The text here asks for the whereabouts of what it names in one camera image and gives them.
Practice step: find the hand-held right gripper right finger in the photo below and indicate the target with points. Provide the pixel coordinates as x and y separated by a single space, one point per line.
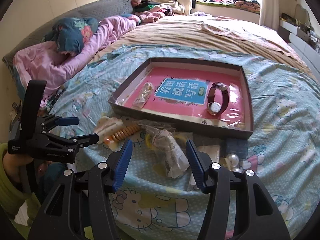
196 162

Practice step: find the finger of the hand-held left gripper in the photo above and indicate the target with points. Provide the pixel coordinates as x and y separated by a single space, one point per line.
87 138
68 121

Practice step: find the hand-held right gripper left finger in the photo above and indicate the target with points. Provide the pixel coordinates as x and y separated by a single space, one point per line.
122 162

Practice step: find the white hair claw clip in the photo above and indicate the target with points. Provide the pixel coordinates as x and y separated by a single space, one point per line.
107 125

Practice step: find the clear plastic jewelry bag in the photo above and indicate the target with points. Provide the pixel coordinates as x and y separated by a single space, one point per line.
170 155

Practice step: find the pearl hair ornament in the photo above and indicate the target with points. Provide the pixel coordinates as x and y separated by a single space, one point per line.
231 158

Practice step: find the blue box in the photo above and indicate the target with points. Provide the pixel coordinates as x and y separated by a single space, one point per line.
236 147

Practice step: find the shallow cardboard tray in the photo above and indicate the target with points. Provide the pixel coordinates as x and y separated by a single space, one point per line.
246 97

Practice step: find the person's left forearm green sleeve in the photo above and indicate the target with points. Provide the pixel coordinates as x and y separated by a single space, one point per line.
10 197

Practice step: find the person's left hand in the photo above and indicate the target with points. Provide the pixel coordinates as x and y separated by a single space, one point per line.
15 166

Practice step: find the dark teal clothing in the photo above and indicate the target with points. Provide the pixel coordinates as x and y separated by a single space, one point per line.
53 177

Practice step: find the pink quilt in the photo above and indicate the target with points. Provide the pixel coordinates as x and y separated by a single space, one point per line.
50 65

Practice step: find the cartoon cat bedsheet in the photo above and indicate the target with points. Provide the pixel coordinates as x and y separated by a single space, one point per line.
275 142

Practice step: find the blue floral pillow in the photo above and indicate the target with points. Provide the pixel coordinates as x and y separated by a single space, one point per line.
70 35

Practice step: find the pink book with blue label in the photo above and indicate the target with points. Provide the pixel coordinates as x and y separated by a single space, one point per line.
175 77

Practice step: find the grey quilted headboard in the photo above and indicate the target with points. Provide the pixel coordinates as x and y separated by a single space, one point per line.
87 10

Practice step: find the tan blanket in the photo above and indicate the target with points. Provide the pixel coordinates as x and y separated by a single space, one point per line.
175 35

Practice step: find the peach cloth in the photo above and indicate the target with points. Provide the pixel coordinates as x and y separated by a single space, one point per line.
237 30

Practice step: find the pile of clothes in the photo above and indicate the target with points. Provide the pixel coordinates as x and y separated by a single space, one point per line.
155 7

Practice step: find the white dresser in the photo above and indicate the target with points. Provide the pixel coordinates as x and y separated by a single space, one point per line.
300 45

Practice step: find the dresser top clutter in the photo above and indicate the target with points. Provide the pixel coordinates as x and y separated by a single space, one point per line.
307 28

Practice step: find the cloud-shaped mirror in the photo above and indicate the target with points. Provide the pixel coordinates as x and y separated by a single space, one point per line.
301 13

